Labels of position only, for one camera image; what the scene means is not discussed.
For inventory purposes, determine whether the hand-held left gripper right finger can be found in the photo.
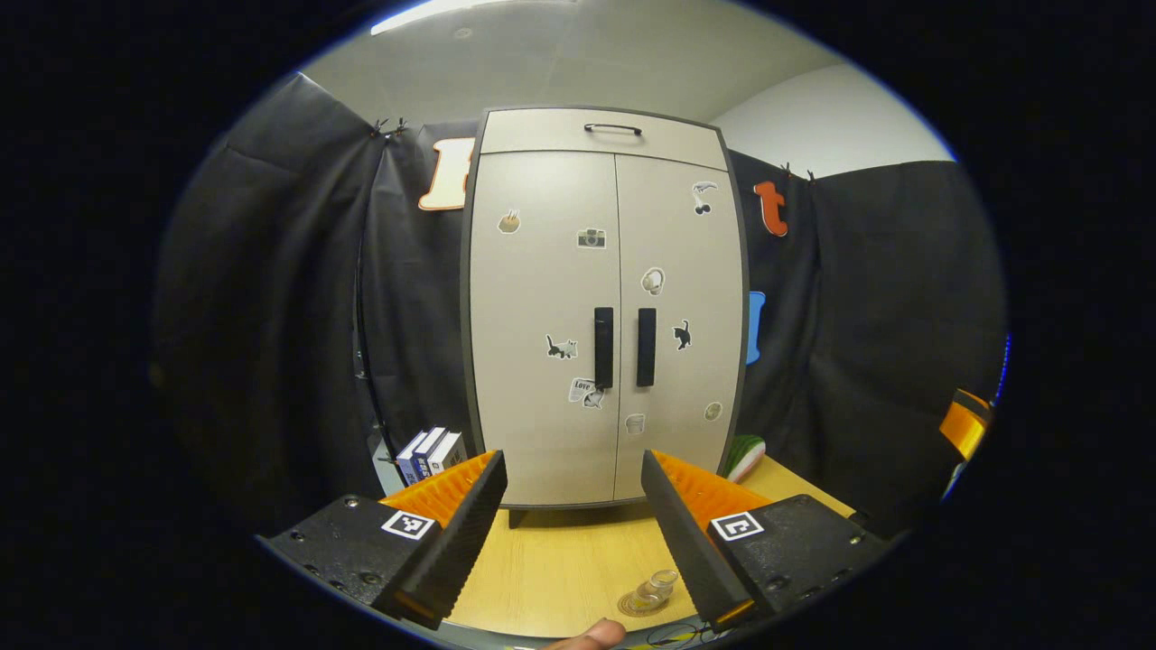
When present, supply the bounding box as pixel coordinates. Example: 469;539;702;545
641;449;890;633

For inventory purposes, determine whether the beige cabinet door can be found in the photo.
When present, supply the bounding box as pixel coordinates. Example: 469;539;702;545
470;151;622;508
614;155;746;502

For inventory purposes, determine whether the black backdrop cloth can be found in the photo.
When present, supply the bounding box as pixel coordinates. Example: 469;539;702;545
154;72;1008;543

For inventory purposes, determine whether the grey white cabinet body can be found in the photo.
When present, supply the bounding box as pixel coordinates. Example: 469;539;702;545
459;107;750;529

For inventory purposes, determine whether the green striped watermelon slice toy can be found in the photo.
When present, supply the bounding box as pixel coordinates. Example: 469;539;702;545
722;434;767;484

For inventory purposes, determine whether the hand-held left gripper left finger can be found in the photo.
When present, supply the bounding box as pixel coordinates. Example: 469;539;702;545
262;449;508;631

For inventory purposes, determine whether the ceiling light panel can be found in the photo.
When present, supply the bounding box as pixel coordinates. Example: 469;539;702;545
370;0;543;35

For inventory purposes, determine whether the clear glass bottle yellow label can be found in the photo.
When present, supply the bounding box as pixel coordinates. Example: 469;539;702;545
635;569;680;608

